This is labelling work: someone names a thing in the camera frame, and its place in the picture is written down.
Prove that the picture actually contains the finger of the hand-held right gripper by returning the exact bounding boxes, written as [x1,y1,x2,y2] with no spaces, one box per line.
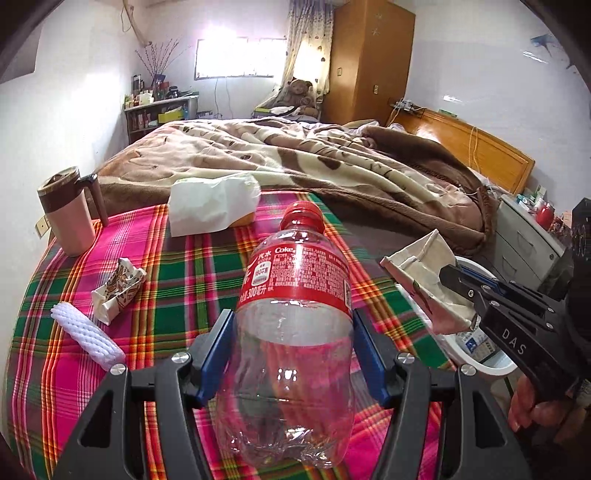
[456,270,546,294]
[438,264,571,384]

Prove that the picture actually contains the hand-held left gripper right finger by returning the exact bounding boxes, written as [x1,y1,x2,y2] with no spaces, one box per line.
[352,310,534,480]

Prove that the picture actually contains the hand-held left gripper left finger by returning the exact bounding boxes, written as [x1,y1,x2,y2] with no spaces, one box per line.
[53,308,236,480]

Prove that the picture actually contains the white plastic bin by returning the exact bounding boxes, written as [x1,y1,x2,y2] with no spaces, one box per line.
[434,257,520,377]

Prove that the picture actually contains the white paper carton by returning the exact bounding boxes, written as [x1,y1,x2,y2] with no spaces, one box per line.
[380,230,479,337]

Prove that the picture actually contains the clear plastic bottle red label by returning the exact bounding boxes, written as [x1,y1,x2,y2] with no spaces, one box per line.
[215,202,357,470]

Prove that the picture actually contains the person's right hand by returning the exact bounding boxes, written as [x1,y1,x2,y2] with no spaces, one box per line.
[507,376,588,445]

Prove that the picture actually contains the grey nightstand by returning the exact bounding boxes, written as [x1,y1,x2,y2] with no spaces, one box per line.
[496,194,570,283]

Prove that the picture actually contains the pink green plaid blanket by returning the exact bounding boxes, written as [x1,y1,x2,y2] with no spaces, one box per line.
[4,191,459,480]

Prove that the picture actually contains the brown printed small carton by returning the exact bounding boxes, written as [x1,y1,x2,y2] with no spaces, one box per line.
[91,258,147,326]

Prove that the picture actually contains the large white foam net sleeve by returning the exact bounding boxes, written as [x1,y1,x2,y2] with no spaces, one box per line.
[51,302,127,373]

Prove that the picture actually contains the wooden headboard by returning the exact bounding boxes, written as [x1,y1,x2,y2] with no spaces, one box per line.
[392,108,536,195]

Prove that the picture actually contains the white tissue pack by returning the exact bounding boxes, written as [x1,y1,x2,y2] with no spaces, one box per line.
[168,173,262,239]

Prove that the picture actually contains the power strip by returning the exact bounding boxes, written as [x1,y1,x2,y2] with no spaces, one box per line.
[389,99,428,114]

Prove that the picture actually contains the pink cup with brown lid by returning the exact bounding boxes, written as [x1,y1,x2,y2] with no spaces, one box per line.
[38,166,110,258]

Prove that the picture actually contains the brown patterned blanket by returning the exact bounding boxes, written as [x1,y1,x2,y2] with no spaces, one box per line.
[95,117,500,258]

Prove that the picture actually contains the grey bookshelf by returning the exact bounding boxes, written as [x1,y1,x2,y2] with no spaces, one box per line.
[124,95,201,145]

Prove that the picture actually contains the wooden wardrobe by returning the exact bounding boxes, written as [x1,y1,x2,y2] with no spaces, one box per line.
[321,0,416,127]

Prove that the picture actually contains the green edged pillow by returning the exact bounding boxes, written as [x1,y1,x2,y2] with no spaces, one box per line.
[253,104,297,117]

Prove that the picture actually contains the brown teddy bear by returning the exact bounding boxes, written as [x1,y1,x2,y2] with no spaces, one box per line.
[279,79,321,119]

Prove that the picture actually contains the group of small bottles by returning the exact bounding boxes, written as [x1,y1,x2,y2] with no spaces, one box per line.
[124,74,195,110]

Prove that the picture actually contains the patterned curtain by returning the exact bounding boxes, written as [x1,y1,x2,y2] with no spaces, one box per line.
[281,0,334,96]

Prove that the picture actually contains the bright window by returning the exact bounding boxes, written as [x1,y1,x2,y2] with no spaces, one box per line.
[195,38,288,80]

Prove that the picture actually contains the dry branches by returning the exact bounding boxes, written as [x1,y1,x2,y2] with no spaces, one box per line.
[135,39,181,77]

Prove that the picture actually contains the hanging wall cable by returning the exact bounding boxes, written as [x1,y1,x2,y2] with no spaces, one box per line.
[213,78,232,117]

